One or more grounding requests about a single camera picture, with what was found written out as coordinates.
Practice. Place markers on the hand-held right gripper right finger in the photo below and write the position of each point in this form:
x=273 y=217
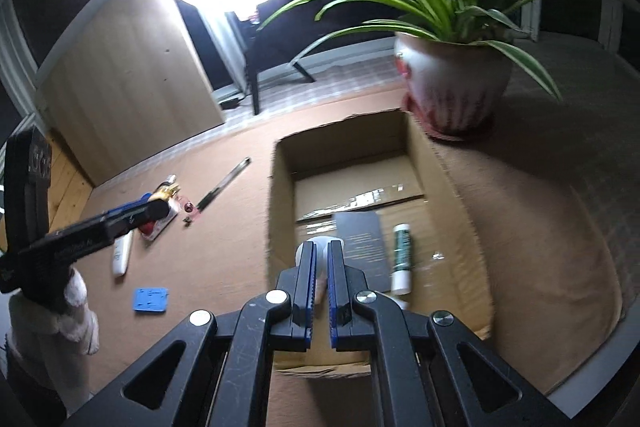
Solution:
x=337 y=297

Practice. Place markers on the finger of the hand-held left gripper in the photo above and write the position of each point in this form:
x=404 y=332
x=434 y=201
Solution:
x=130 y=204
x=142 y=214

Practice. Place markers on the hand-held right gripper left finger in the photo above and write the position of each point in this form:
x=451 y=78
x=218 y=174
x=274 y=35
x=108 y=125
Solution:
x=307 y=297

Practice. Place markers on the tissue packet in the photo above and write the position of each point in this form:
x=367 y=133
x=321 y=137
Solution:
x=162 y=227

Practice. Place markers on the white charger plug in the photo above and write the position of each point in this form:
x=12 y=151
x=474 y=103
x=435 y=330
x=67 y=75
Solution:
x=322 y=254

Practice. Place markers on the small white bottle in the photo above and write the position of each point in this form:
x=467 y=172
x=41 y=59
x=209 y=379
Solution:
x=121 y=257

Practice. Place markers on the small clear trinket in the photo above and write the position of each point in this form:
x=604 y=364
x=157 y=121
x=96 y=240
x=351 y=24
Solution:
x=190 y=209

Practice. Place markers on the black card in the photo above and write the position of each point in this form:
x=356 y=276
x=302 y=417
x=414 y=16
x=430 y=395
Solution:
x=362 y=247

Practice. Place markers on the green lip balm tube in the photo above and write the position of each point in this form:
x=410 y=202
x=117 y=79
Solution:
x=402 y=257

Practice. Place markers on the clear gel pen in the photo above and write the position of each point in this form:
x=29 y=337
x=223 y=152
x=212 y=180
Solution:
x=222 y=186

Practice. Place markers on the blue plastic card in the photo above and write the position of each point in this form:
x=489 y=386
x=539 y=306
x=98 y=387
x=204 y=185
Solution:
x=150 y=301

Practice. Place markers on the cardboard box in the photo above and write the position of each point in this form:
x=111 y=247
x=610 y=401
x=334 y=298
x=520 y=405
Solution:
x=450 y=217

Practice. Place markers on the person's left forearm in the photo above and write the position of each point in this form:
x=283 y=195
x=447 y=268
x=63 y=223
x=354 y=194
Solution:
x=55 y=337

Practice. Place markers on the slatted pine wood board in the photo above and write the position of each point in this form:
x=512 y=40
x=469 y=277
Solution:
x=70 y=187

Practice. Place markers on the large light oak board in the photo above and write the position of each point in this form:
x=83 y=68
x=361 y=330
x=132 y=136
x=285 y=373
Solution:
x=130 y=72

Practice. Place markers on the black chair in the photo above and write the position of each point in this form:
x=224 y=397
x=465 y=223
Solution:
x=252 y=72

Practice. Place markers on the red plant saucer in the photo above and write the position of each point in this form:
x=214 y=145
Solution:
x=450 y=136

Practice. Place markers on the checked sheet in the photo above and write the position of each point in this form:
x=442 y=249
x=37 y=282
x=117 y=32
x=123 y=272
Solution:
x=340 y=79

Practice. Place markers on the green spider plant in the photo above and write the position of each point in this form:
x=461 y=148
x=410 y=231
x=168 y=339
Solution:
x=450 y=2

